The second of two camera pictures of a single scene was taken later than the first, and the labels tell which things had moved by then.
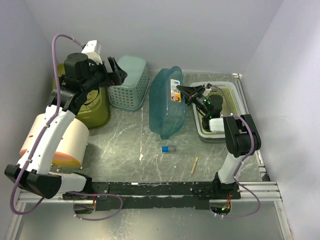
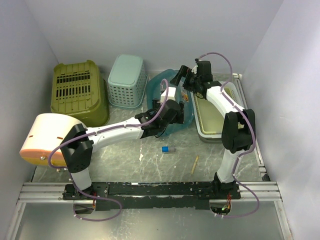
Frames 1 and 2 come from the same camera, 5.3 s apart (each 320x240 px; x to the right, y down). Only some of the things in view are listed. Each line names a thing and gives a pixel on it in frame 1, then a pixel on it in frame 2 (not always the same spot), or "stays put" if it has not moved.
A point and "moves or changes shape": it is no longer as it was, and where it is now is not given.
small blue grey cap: [167, 149] stays put
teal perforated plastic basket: [129, 96] stays put
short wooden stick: [194, 165] stays put
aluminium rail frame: [251, 192] stays put
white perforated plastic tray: [227, 100] stays put
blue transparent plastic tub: [167, 102] moves or changes shape
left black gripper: [116, 77] to [179, 118]
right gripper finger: [187, 91] to [183, 72]
